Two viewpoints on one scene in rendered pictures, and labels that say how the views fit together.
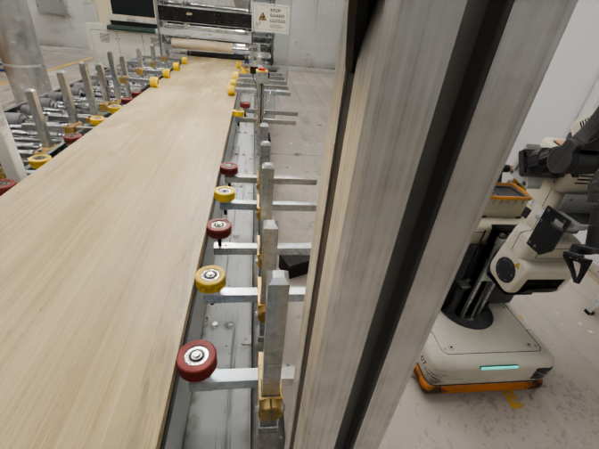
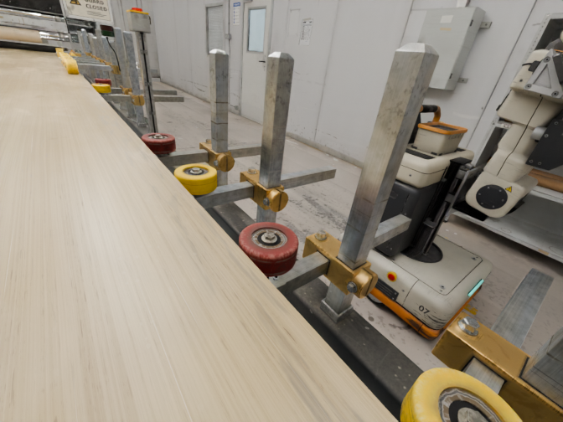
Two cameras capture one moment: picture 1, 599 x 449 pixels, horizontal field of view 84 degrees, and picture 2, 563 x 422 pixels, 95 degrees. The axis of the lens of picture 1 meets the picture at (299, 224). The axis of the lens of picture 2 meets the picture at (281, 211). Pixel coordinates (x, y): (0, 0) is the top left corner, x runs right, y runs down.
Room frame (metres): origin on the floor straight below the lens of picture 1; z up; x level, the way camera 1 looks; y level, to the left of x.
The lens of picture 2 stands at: (0.67, 0.40, 1.11)
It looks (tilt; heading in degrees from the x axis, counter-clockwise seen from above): 30 degrees down; 328
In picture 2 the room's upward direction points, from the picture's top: 7 degrees clockwise
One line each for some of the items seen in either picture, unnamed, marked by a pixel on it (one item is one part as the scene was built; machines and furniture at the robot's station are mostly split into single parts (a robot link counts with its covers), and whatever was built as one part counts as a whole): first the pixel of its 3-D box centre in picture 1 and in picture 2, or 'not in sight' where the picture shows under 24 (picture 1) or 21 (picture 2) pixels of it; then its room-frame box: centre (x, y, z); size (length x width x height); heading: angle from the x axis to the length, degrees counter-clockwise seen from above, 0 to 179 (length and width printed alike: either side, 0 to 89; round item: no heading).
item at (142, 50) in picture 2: (260, 120); (148, 90); (2.12, 0.31, 0.93); 0.05 x 0.05 x 0.45; 10
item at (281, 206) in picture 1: (274, 206); (273, 184); (1.20, 0.11, 0.84); 0.43 x 0.03 x 0.04; 100
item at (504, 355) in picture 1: (456, 323); (408, 262); (1.31, -0.92, 0.16); 0.67 x 0.64 x 0.25; 9
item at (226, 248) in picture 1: (276, 249); (346, 250); (0.95, 0.07, 0.80); 0.43 x 0.03 x 0.04; 100
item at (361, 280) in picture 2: (264, 251); (338, 263); (0.93, 0.11, 0.81); 0.14 x 0.06 x 0.05; 10
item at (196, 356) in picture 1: (198, 370); not in sight; (0.43, 0.18, 0.85); 0.08 x 0.08 x 0.11
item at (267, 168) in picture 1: (265, 232); (362, 224); (0.90, 0.11, 0.90); 0.04 x 0.04 x 0.48; 10
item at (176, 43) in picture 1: (217, 46); (18, 34); (5.11, 1.37, 1.05); 1.43 x 0.12 x 0.12; 100
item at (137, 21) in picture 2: (261, 77); (138, 23); (2.13, 0.32, 1.18); 0.07 x 0.07 x 0.08; 10
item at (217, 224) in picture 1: (219, 237); (266, 267); (0.92, 0.27, 0.85); 0.08 x 0.08 x 0.11
